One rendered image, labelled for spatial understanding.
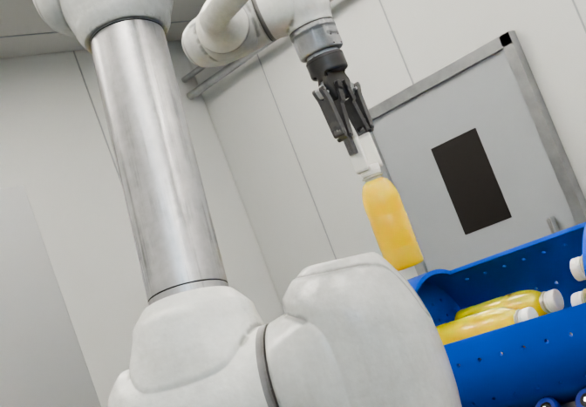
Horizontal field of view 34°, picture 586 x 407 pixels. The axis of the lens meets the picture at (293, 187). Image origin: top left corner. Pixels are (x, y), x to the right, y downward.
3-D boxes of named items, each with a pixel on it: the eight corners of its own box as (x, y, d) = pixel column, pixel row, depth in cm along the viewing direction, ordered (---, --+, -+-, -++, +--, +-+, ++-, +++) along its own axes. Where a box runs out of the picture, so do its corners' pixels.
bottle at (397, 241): (429, 260, 178) (392, 165, 179) (394, 273, 177) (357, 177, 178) (419, 261, 185) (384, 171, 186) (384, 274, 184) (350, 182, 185)
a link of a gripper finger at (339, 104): (341, 79, 183) (337, 78, 182) (357, 134, 180) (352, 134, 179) (326, 88, 185) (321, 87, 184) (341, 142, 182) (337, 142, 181)
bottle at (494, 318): (419, 333, 172) (507, 305, 160) (439, 322, 177) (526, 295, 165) (434, 370, 171) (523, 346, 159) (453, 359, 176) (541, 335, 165)
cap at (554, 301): (557, 306, 172) (566, 302, 171) (551, 316, 169) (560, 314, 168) (547, 287, 172) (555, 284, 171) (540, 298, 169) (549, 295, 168)
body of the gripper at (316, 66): (324, 47, 179) (344, 93, 178) (350, 45, 186) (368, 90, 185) (296, 64, 184) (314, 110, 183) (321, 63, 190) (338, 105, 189)
